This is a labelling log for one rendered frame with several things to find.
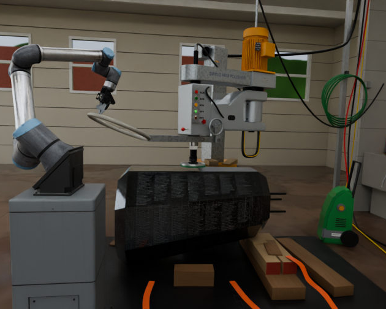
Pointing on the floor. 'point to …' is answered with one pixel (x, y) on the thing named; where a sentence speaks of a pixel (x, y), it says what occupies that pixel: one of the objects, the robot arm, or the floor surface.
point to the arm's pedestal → (59, 249)
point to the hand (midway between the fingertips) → (100, 113)
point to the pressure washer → (339, 214)
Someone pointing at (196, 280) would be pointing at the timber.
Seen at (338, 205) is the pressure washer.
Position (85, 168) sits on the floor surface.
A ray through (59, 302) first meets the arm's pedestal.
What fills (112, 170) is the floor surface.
